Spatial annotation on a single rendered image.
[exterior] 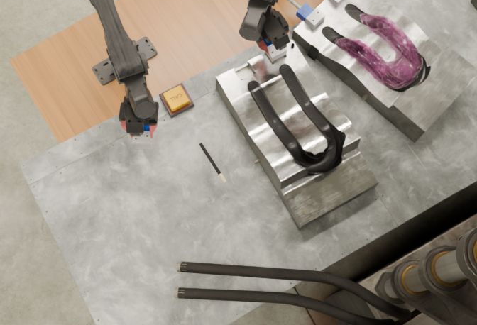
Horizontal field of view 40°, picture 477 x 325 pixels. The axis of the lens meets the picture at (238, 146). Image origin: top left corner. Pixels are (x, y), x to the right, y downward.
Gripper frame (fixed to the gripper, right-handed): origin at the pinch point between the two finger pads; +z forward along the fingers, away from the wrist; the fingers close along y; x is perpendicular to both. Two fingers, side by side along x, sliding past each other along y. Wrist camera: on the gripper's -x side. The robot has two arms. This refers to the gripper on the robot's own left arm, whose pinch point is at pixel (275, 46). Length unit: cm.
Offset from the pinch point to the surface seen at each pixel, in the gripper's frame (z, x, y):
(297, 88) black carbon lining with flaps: 10.8, -9.2, 0.4
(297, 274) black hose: 21, -55, -26
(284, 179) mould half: 11.7, -33.5, -16.6
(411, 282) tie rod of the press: 11, -75, -3
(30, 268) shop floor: 75, 24, -118
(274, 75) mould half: 7.0, -3.7, -3.8
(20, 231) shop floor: 70, 39, -116
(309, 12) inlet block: 6.9, 11.1, 16.1
